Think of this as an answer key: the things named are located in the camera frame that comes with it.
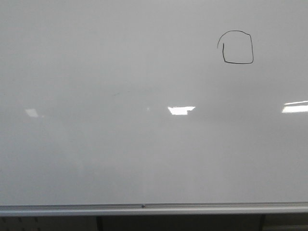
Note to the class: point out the grey pegboard panel below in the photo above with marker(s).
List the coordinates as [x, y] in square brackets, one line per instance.
[48, 224]

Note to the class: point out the white whiteboard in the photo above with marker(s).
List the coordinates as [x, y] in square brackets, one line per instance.
[153, 101]

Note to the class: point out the aluminium whiteboard tray rail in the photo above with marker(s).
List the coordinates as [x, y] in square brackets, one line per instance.
[153, 209]

